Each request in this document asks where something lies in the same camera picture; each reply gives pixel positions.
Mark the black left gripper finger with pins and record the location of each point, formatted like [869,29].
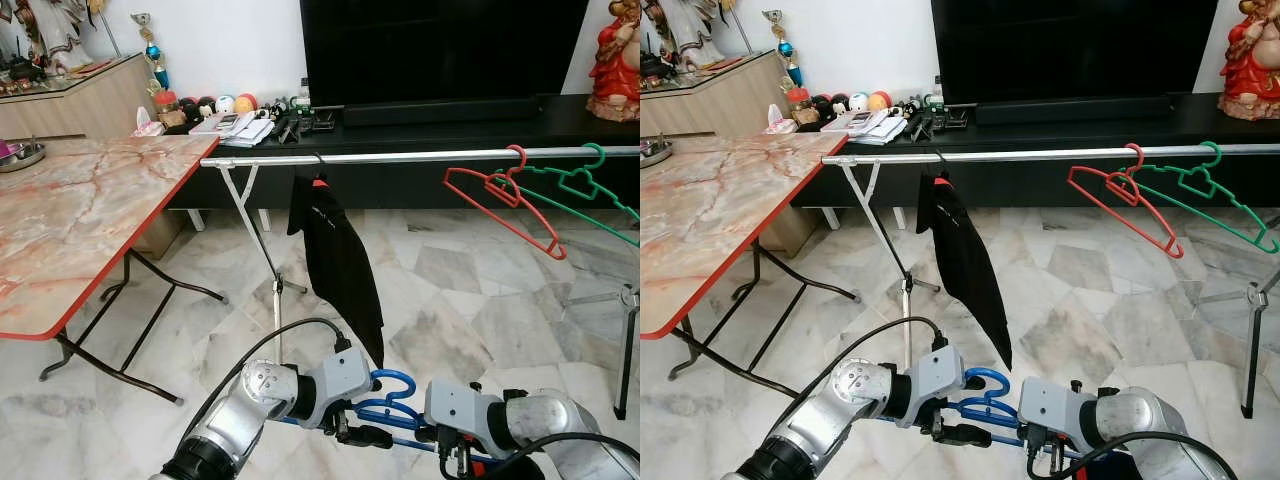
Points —
[966,436]
[372,437]

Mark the blue plastic hanger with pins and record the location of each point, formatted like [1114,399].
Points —
[385,410]
[985,408]

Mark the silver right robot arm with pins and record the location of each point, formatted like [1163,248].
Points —
[560,420]
[1150,420]

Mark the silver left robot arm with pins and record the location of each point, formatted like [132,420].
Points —
[820,420]
[230,420]

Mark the dark grey plastic hanger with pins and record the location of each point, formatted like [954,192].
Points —
[320,160]
[942,158]

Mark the red plastic hanger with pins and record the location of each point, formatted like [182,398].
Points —
[1142,160]
[524,162]

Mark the green plastic hanger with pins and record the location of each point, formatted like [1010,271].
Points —
[1218,155]
[601,157]

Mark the black shirt red collar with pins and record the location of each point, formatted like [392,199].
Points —
[965,260]
[335,260]

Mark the black tv cabinet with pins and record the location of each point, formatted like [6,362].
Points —
[400,185]
[1030,185]

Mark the silver clothes rack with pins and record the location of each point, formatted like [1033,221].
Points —
[400,156]
[1030,155]

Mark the marble folding table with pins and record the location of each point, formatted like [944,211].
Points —
[80,210]
[720,210]

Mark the white paper stack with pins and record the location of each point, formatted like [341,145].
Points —
[230,130]
[862,128]

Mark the black soundbar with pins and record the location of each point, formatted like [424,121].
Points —
[1070,110]
[440,112]

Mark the orange ball toy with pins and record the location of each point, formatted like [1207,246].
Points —
[878,102]
[246,104]

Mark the green labelled bottle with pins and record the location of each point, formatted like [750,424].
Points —
[934,95]
[301,97]

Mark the white blue ball toy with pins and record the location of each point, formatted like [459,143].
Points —
[225,105]
[858,102]

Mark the black plush toy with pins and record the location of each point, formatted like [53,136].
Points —
[830,106]
[197,108]

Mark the pink tissue pack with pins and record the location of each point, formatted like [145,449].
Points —
[780,122]
[148,124]

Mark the red lidded brown jar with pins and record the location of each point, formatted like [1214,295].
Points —
[166,100]
[798,98]

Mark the steel bowl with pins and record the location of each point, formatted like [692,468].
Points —
[655,156]
[25,160]

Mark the light wooden sideboard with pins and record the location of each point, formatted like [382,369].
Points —
[730,100]
[90,105]

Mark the black television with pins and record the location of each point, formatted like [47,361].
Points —
[1070,50]
[440,50]

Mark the gold blue trophy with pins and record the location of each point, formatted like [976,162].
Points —
[784,48]
[152,50]

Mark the red flat box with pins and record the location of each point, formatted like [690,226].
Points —
[727,64]
[95,68]

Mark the red laughing buddha statue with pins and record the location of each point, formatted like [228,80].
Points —
[1250,70]
[615,70]

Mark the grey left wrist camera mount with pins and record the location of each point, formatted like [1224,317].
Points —
[345,380]
[937,378]

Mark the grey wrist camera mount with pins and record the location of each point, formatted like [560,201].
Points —
[1050,408]
[345,380]
[460,410]
[937,378]

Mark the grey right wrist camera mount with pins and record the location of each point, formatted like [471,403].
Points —
[1050,408]
[460,410]

